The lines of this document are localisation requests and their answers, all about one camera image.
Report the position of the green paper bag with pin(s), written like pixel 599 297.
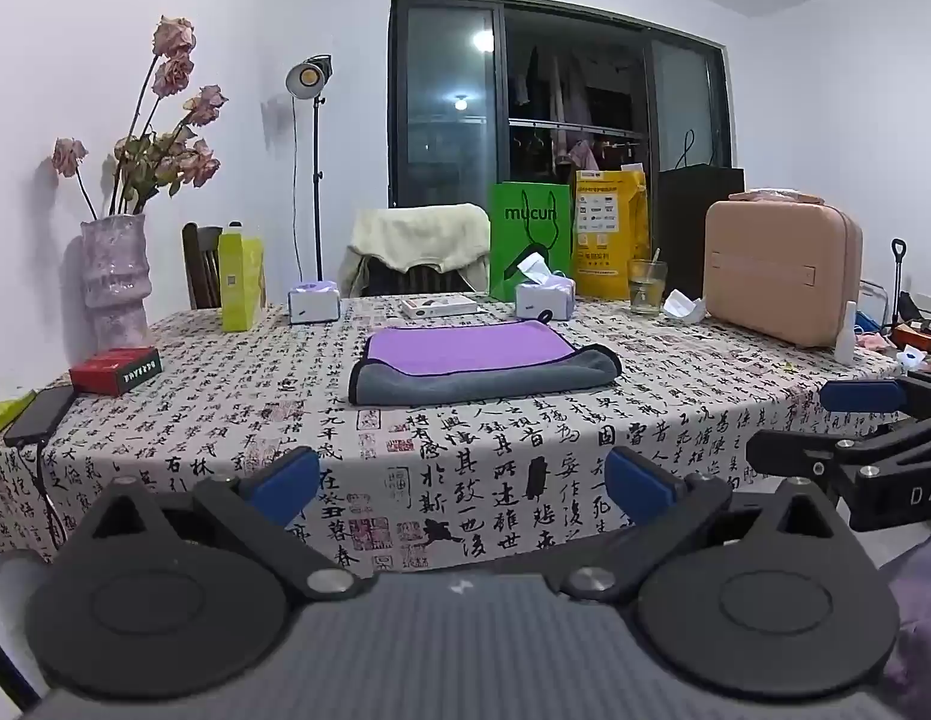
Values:
pixel 529 229

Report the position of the red box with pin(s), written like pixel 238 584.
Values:
pixel 114 371

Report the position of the crumpled white paper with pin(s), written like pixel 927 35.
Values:
pixel 683 307

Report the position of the dried pink roses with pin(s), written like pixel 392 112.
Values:
pixel 173 150

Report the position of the black framed glass door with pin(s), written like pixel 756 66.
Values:
pixel 447 105

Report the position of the glass cup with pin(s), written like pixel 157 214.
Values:
pixel 647 285

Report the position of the calligraphy printed tablecloth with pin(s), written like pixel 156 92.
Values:
pixel 210 420

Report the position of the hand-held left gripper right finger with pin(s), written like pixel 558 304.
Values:
pixel 639 486

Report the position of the pink ceramic vase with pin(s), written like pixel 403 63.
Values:
pixel 114 285

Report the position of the grey towel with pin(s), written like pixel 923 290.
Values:
pixel 480 388

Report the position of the flat white box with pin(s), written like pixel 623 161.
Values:
pixel 439 307

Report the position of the brown wooden chair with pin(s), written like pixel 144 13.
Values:
pixel 203 270

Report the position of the yellow-green carton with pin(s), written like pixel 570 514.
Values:
pixel 240 281

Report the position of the black phone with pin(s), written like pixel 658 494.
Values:
pixel 39 416

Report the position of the black paper bag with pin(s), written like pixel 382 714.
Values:
pixel 698 217

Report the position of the small white bottle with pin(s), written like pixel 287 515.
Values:
pixel 846 337

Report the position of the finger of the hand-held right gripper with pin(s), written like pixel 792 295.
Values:
pixel 795 451
pixel 863 395

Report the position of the cream cloth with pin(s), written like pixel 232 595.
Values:
pixel 420 232

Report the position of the studio lamp on stand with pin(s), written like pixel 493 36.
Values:
pixel 309 79

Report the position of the dark chair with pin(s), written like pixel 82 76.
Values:
pixel 417 281

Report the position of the pink hard suitcase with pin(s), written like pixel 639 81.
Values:
pixel 780 270

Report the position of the white purple tissue box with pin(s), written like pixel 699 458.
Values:
pixel 313 304
pixel 544 298

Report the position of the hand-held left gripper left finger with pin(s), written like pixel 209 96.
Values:
pixel 285 486

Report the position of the hanging clothes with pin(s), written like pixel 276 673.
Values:
pixel 567 101

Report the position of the yellow plastic bag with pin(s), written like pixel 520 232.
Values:
pixel 612 232

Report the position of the yellow-green packet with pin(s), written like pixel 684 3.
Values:
pixel 4 412

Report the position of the person's purple clothing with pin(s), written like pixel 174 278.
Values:
pixel 919 615

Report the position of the purple towel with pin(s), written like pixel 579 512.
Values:
pixel 465 349

